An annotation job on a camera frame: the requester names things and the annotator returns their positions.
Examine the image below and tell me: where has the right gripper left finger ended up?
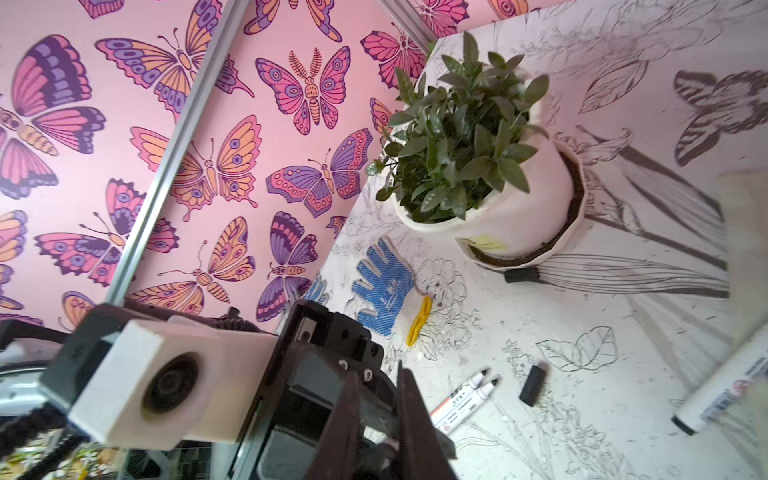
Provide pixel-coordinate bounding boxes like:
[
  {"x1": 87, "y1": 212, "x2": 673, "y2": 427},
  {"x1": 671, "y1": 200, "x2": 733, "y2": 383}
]
[{"x1": 304, "y1": 372, "x2": 361, "y2": 480}]

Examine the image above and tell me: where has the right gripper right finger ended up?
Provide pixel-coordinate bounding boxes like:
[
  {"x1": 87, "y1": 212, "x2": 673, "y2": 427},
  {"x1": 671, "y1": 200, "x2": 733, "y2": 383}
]
[{"x1": 397, "y1": 363, "x2": 457, "y2": 479}]

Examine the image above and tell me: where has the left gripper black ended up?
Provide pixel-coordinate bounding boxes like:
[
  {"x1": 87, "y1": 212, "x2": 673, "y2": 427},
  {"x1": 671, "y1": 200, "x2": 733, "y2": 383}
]
[{"x1": 233, "y1": 300, "x2": 456, "y2": 479}]

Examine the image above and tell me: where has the white marker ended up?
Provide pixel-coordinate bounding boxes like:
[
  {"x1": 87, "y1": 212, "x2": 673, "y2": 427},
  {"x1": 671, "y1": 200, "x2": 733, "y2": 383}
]
[
  {"x1": 671, "y1": 324, "x2": 767, "y2": 435},
  {"x1": 436, "y1": 376, "x2": 501, "y2": 435},
  {"x1": 430, "y1": 368, "x2": 490, "y2": 427}
]

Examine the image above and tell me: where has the black pen cap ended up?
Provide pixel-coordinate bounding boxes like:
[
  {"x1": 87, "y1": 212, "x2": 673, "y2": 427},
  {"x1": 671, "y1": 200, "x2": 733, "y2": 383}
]
[
  {"x1": 519, "y1": 363, "x2": 548, "y2": 407},
  {"x1": 503, "y1": 267, "x2": 540, "y2": 284}
]

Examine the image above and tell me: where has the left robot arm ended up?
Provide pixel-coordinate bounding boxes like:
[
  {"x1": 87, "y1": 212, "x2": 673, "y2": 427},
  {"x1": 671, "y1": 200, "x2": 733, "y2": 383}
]
[{"x1": 1, "y1": 300, "x2": 456, "y2": 479}]

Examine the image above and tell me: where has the blue dotted knit glove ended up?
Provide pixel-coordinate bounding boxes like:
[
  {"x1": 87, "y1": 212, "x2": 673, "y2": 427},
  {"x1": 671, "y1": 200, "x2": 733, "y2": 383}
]
[{"x1": 352, "y1": 236, "x2": 434, "y2": 347}]

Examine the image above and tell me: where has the potted green plant white pot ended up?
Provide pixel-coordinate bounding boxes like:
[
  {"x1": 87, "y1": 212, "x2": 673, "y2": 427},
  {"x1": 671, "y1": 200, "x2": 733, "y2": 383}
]
[{"x1": 368, "y1": 33, "x2": 587, "y2": 271}]

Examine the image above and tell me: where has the blue dotted glove on rail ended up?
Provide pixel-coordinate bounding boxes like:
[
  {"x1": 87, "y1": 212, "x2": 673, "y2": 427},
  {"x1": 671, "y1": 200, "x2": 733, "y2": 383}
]
[{"x1": 303, "y1": 274, "x2": 330, "y2": 306}]

